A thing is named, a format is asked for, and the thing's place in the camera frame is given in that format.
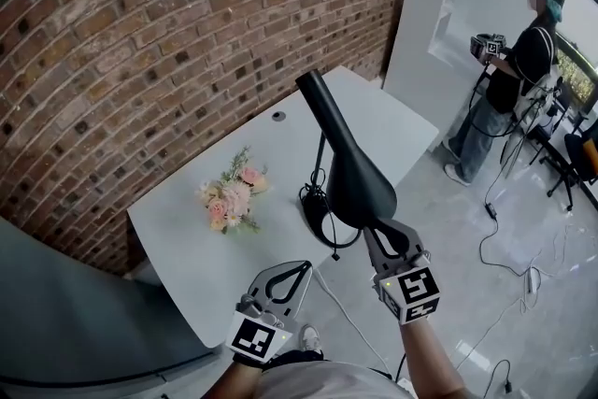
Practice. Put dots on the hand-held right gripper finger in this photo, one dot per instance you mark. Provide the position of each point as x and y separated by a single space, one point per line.
374 250
408 240

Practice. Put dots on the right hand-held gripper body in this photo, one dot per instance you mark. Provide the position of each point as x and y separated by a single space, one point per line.
413 292

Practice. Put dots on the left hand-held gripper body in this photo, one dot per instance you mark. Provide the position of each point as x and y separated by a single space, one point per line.
257 336

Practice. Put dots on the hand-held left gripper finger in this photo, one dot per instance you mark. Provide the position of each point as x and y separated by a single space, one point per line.
261 275
296 299

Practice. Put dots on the black desk lamp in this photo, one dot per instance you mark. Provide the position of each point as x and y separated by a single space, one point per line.
355 182

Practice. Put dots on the person's right forearm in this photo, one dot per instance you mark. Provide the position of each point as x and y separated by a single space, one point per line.
430 364

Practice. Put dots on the person's left forearm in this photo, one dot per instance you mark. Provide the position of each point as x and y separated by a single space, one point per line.
233 380

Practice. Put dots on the person's white shoe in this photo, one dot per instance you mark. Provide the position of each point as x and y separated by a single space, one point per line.
310 338

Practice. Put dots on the white table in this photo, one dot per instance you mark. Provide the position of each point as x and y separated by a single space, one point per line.
210 271

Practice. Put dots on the pink flower bouquet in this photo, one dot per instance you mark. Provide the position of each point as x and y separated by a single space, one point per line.
231 198

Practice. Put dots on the person's grey shirt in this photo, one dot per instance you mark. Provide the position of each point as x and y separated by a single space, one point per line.
327 383

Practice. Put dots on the white power strip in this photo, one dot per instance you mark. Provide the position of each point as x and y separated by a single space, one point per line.
533 281

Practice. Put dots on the grey curved panel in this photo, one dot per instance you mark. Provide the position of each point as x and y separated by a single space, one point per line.
70 308

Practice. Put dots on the black office chair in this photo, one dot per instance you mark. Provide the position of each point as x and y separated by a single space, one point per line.
579 154

